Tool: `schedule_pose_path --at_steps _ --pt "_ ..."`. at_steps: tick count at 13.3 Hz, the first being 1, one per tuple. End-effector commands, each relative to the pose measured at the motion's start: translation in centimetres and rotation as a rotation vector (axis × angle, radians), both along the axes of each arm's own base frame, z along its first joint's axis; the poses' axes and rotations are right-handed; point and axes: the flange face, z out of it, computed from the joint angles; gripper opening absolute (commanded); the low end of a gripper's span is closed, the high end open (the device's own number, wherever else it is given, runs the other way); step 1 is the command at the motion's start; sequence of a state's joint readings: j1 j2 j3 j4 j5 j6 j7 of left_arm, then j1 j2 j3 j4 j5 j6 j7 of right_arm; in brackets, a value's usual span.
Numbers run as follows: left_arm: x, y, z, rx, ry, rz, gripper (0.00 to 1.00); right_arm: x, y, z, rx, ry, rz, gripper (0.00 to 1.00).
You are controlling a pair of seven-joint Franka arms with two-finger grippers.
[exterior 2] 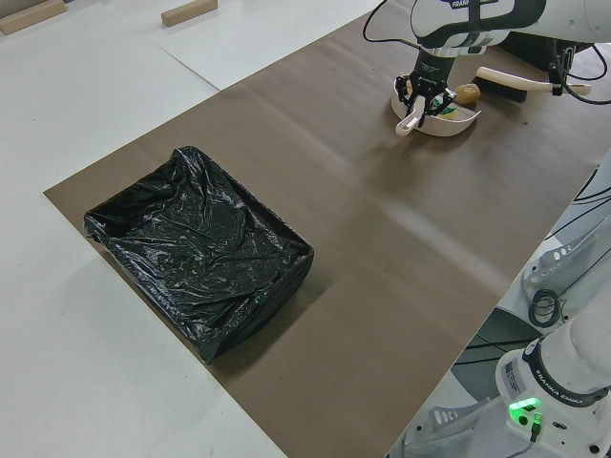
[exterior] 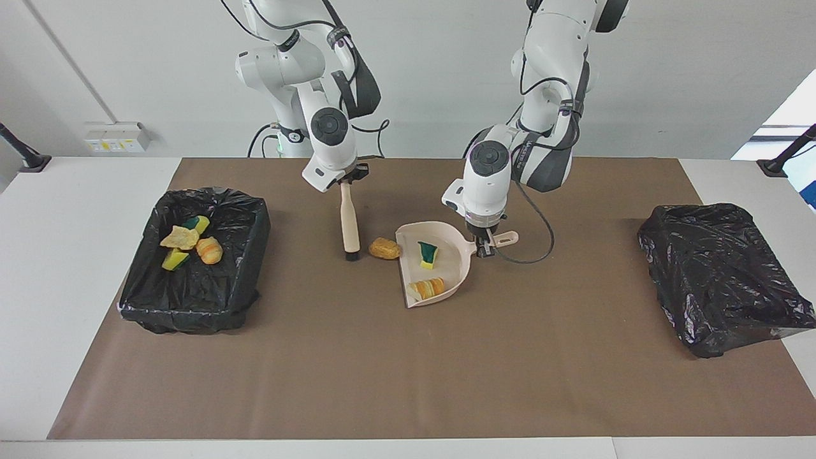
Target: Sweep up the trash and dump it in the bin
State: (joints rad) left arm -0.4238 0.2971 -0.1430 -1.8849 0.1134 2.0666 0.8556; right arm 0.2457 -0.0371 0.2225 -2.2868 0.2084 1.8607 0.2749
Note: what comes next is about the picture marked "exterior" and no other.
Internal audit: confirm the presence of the black clamp stand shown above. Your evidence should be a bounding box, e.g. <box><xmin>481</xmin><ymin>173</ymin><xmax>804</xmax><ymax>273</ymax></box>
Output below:
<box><xmin>757</xmin><ymin>124</ymin><xmax>816</xmax><ymax>177</ymax></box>
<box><xmin>0</xmin><ymin>122</ymin><xmax>52</xmax><ymax>173</ymax></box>

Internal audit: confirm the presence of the black base cable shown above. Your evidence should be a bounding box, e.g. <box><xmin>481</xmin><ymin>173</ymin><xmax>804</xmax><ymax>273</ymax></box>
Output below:
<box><xmin>247</xmin><ymin>124</ymin><xmax>282</xmax><ymax>159</ymax></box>

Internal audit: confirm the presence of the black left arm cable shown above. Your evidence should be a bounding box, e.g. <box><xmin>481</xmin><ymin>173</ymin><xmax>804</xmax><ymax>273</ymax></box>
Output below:
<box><xmin>494</xmin><ymin>38</ymin><xmax>590</xmax><ymax>265</ymax></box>

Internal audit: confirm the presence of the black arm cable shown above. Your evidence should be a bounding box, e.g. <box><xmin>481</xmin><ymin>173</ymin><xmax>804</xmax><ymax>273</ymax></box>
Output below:
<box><xmin>220</xmin><ymin>0</ymin><xmax>391</xmax><ymax>160</ymax></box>
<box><xmin>494</xmin><ymin>38</ymin><xmax>590</xmax><ymax>265</ymax></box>

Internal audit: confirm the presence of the black bag lined bin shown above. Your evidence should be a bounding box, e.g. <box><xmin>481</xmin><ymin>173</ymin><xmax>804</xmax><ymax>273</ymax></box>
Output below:
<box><xmin>118</xmin><ymin>186</ymin><xmax>272</xmax><ymax>335</ymax></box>
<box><xmin>637</xmin><ymin>203</ymin><xmax>816</xmax><ymax>359</ymax></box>

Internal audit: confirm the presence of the brown fried croquette toy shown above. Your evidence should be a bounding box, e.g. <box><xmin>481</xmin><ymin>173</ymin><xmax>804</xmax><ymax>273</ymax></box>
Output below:
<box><xmin>368</xmin><ymin>237</ymin><xmax>403</xmax><ymax>261</ymax></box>

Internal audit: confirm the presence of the beige ridged chip toy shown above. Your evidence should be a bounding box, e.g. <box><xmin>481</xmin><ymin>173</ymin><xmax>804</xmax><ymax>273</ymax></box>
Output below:
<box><xmin>408</xmin><ymin>277</ymin><xmax>446</xmax><ymax>302</ymax></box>
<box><xmin>195</xmin><ymin>237</ymin><xmax>224</xmax><ymax>265</ymax></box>
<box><xmin>159</xmin><ymin>225</ymin><xmax>200</xmax><ymax>251</ymax></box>

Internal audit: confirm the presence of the beige hand brush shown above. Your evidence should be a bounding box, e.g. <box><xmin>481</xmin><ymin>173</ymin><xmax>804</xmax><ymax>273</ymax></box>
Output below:
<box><xmin>340</xmin><ymin>182</ymin><xmax>361</xmax><ymax>263</ymax></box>

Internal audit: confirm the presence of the brown paper table mat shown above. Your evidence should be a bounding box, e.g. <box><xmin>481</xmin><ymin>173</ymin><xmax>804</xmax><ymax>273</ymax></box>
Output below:
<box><xmin>48</xmin><ymin>158</ymin><xmax>816</xmax><ymax>441</ymax></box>

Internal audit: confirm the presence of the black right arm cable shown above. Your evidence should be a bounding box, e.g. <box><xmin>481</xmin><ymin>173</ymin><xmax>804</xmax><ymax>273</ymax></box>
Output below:
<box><xmin>220</xmin><ymin>0</ymin><xmax>391</xmax><ymax>160</ymax></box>

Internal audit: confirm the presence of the white wall socket box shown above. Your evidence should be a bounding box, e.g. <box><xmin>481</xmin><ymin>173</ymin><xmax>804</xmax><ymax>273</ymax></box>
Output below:
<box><xmin>85</xmin><ymin>122</ymin><xmax>152</xmax><ymax>154</ymax></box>

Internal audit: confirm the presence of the pale pink plastic dustpan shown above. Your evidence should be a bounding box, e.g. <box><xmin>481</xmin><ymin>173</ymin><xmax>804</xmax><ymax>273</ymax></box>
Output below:
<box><xmin>395</xmin><ymin>221</ymin><xmax>519</xmax><ymax>309</ymax></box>

